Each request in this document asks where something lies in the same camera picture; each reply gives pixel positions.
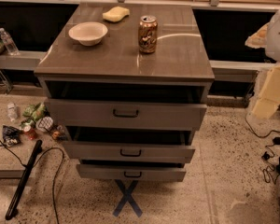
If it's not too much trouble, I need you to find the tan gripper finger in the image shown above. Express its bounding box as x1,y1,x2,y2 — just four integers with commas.
245,24,268,49

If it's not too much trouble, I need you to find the orange soda can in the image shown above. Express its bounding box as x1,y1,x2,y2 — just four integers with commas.
138,15,158,53

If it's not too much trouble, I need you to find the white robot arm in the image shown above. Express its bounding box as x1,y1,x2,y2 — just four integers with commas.
245,9,280,62

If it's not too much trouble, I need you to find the red can on floor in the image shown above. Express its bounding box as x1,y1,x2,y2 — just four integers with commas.
23,125,37,140

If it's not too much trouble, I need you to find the yellow sponge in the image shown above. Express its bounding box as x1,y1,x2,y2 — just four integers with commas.
103,7,130,22

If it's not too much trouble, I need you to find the grey drawer cabinet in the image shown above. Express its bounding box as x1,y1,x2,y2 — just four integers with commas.
35,4,214,169

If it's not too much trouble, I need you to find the white bowl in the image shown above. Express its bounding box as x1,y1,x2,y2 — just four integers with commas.
68,21,108,46

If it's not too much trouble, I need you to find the top grey drawer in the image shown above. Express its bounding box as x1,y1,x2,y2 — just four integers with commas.
46,99,206,131

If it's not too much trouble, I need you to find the grey drawer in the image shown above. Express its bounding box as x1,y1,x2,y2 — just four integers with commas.
77,164,186,182
63,141,195,163
46,99,206,131

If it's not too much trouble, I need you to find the middle grey drawer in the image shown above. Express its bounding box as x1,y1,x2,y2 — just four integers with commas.
63,141,195,163

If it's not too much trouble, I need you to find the bottom grey drawer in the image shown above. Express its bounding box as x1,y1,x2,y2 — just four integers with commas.
77,164,186,182

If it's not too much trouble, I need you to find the brown snack packet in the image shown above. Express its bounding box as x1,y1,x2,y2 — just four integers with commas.
51,125,67,141

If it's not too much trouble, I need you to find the white patterned cup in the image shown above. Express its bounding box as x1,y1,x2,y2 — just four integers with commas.
35,117,53,133

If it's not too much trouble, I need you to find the grey shelf ledge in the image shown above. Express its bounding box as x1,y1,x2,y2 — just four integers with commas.
0,50,45,71

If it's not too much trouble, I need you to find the green chip bag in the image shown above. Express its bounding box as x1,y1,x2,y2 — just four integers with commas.
22,103,47,122

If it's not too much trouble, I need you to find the clear water bottle on shelf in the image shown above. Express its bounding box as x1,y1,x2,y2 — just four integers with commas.
0,28,20,55

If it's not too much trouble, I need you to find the water bottle on floor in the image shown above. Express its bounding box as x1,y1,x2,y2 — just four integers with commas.
7,103,18,121

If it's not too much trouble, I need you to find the dark snack bag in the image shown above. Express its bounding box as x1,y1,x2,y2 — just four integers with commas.
2,125,21,147

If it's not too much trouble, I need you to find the black stand leg left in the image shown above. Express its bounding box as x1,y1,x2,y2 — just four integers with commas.
5,140,42,220

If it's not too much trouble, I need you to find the black cable right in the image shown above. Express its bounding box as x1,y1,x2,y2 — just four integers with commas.
245,115,280,185

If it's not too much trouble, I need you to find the black cable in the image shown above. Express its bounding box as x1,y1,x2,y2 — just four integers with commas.
245,115,280,185
0,128,66,224

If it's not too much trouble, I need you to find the black cable left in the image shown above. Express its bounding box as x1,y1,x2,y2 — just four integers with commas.
0,128,66,224

